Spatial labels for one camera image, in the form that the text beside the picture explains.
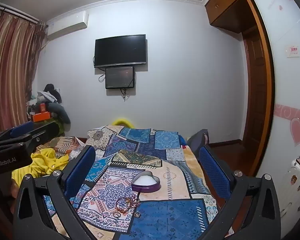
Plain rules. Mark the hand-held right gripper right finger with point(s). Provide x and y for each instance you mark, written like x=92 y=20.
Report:
x=215 y=175

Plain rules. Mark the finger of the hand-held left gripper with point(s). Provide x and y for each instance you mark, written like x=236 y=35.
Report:
x=47 y=131
x=21 y=129

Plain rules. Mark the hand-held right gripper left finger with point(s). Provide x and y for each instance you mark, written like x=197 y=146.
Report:
x=80 y=170

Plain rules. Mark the purple heart-shaped tin box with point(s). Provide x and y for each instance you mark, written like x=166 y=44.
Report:
x=145 y=189

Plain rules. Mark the dark green cloth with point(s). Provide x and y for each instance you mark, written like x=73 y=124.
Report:
x=61 y=130

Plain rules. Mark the orange box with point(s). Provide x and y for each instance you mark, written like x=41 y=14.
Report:
x=41 y=117

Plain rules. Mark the orange striped cloth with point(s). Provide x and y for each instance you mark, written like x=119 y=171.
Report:
x=62 y=145

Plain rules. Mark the yellow garment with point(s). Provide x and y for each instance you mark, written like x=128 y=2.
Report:
x=43 y=160

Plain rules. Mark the pile of clothes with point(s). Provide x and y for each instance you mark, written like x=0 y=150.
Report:
x=52 y=100

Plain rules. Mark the dark bag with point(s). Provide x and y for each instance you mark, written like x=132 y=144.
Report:
x=198 y=140

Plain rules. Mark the patchwork patterned blanket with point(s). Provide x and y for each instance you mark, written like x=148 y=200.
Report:
x=165 y=170

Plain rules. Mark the striped brown curtain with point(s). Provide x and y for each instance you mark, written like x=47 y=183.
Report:
x=10 y=75

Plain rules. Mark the yellow round object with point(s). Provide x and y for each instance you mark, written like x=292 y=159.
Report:
x=122 y=122

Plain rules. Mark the pink heart sticker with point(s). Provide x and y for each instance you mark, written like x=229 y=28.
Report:
x=298 y=130

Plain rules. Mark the brown wooden door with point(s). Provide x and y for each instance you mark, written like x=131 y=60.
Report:
x=255 y=85

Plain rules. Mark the white air conditioner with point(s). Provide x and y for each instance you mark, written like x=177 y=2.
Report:
x=67 y=23

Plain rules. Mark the white sliding wardrobe door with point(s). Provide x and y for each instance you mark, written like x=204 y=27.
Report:
x=287 y=85

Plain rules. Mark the wooden overhead cabinet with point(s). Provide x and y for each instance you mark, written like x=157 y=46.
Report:
x=227 y=7

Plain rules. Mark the small black wall monitor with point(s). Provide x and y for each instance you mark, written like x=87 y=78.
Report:
x=120 y=77

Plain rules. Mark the black wall television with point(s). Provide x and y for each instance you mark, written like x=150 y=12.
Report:
x=120 y=50

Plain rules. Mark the small square wall sign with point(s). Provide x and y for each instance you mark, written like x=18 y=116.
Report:
x=293 y=51

